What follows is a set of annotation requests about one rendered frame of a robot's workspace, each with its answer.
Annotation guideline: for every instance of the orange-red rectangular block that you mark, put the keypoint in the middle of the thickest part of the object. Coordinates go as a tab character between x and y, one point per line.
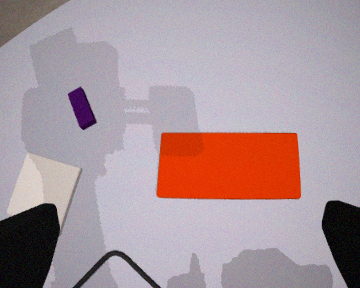
229	166

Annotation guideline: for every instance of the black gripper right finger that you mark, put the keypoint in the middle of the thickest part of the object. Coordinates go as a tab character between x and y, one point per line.
341	226

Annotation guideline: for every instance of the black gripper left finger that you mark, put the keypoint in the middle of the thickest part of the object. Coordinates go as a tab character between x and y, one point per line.
27	243

